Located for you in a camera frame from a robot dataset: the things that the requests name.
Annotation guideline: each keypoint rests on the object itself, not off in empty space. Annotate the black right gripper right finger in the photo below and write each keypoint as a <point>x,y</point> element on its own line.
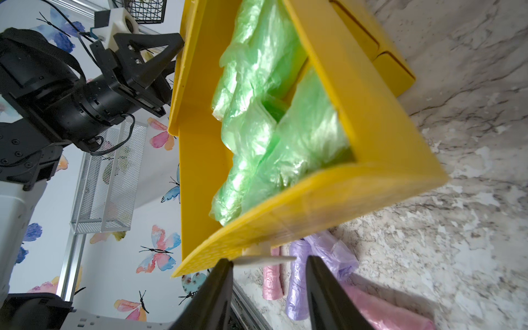
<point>330,308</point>

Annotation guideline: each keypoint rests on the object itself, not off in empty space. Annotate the yellow three-drawer box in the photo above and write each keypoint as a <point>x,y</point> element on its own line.
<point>391,161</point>

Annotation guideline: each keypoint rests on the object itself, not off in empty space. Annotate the black wire wall basket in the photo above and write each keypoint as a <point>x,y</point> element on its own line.
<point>143,11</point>

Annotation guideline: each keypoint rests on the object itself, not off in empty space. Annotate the green roll top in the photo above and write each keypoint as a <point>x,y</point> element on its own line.
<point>308,138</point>

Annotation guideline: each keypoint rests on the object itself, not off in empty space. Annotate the white mesh wall basket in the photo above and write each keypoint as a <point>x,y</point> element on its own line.
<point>107,187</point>

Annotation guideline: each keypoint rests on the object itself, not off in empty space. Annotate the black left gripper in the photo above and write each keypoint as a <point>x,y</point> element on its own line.
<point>133,77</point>

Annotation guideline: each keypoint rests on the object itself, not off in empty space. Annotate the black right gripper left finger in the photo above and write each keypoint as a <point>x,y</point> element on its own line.
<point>210,307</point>

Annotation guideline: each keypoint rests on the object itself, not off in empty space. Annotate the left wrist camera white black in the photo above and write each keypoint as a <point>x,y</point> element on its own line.
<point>107,23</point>

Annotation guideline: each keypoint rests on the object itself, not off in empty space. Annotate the green roll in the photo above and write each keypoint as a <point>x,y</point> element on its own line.
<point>308,138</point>
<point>247,129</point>
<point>264,57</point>
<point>227,202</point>

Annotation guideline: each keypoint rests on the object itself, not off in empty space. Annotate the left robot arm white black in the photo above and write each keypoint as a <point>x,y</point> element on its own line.
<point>34,75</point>

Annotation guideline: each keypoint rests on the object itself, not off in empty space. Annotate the purple roll angled centre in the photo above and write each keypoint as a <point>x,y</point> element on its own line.
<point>340,260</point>

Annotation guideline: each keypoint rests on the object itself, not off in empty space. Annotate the pink roll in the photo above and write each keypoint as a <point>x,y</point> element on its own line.
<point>383,315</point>
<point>272,286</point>

